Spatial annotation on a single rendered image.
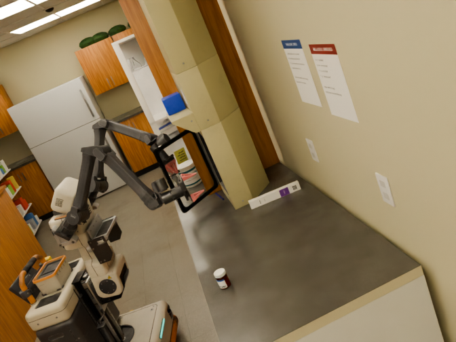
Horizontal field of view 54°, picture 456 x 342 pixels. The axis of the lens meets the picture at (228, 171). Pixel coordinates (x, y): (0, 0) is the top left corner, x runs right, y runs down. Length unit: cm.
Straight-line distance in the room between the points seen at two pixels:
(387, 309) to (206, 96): 127
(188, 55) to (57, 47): 572
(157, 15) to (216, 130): 61
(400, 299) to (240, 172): 109
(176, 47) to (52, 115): 516
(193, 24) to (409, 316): 158
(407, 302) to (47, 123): 628
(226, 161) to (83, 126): 505
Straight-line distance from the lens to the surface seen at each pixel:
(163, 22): 221
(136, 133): 264
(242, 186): 237
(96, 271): 280
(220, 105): 230
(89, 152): 236
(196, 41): 227
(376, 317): 162
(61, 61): 782
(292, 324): 154
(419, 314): 171
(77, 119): 719
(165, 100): 242
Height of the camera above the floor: 191
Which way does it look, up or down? 19 degrees down
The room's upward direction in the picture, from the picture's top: 23 degrees counter-clockwise
